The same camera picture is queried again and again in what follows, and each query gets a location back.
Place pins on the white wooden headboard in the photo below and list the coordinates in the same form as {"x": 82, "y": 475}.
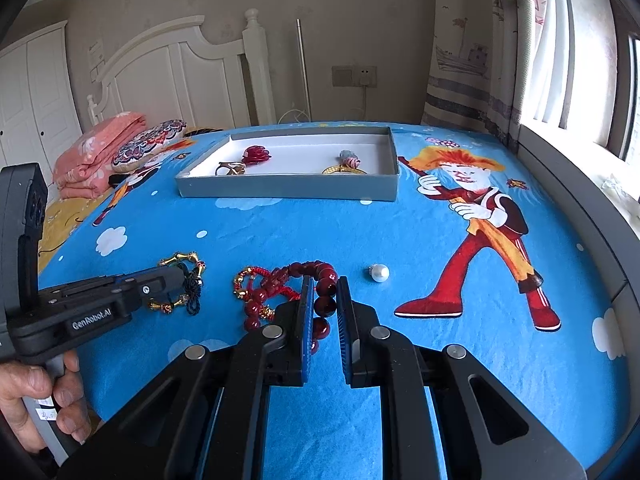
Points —
{"x": 200, "y": 75}

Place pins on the pink folded quilt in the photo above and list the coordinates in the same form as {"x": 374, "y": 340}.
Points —
{"x": 90, "y": 160}

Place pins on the yellow bed sheet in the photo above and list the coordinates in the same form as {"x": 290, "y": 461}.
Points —
{"x": 65, "y": 215}

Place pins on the pink beaded coil charm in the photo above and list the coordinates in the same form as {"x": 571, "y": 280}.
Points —
{"x": 351, "y": 160}

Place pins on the white sheer curtain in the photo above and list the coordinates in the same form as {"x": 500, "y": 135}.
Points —
{"x": 555, "y": 50}

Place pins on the beige wall socket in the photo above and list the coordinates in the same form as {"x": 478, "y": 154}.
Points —
{"x": 365, "y": 75}

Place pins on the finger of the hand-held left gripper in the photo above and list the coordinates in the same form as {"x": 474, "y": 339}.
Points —
{"x": 145, "y": 273}
{"x": 155, "y": 290}

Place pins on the pearl earring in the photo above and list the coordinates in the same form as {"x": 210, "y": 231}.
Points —
{"x": 381, "y": 273}

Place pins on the person's left hand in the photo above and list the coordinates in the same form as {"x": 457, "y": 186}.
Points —
{"x": 20, "y": 385}

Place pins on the white cloth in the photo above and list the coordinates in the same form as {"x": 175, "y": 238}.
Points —
{"x": 620, "y": 195}

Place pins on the blue cartoon printed blanket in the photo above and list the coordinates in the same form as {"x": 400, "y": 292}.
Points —
{"x": 300, "y": 230}

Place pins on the metal rod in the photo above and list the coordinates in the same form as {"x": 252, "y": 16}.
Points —
{"x": 302, "y": 70}

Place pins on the beige wall switch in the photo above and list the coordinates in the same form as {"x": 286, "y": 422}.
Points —
{"x": 342, "y": 75}

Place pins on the gold bangle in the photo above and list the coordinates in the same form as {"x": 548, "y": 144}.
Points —
{"x": 345, "y": 171}

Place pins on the grey window ledge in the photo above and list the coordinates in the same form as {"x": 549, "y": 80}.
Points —
{"x": 570, "y": 195}

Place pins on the patterned pillow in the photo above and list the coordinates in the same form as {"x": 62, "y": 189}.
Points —
{"x": 150, "y": 142}

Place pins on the white wardrobe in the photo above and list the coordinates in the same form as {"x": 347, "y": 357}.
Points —
{"x": 35, "y": 105}

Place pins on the grey cardboard box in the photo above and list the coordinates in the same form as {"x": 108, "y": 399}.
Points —
{"x": 290, "y": 187}

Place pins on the printed curtain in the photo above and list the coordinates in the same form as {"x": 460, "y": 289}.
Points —
{"x": 465, "y": 60}

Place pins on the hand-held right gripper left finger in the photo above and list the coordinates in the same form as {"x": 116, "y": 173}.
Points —
{"x": 306, "y": 340}

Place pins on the red rose brooch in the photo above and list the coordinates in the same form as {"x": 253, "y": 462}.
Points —
{"x": 256, "y": 154}

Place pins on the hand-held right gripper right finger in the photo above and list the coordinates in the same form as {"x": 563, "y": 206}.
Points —
{"x": 344, "y": 340}

